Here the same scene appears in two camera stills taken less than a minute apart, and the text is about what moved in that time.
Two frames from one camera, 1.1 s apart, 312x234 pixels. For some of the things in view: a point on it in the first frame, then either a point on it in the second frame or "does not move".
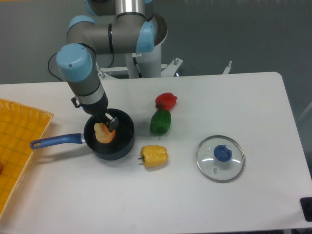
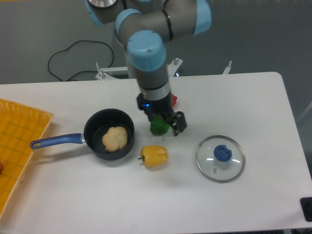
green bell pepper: x=160 y=122 does not move
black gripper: x=98 y=110 → x=178 y=120
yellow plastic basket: x=19 y=125 does not move
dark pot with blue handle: x=120 y=146 does not move
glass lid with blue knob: x=220 y=159 does not move
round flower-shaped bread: x=102 y=133 → x=115 y=139
